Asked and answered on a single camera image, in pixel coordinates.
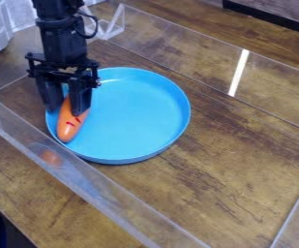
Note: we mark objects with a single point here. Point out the orange toy carrot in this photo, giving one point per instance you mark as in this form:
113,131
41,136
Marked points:
69,123

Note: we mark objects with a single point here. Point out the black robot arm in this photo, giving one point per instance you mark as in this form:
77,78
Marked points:
66,27

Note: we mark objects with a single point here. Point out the clear acrylic corner bracket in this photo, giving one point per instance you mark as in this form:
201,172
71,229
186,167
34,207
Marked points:
109,28

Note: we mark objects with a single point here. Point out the blue round tray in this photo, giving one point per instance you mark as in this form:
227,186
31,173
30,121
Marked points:
141,113

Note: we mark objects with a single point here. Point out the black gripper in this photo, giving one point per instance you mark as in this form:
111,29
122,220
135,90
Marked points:
63,62

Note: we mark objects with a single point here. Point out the white patterned curtain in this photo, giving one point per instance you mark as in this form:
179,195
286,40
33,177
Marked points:
17,16

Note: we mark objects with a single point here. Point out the clear acrylic front barrier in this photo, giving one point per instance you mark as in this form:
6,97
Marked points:
130,213

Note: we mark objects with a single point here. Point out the black bar at top right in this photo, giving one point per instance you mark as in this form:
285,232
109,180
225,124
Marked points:
274,19

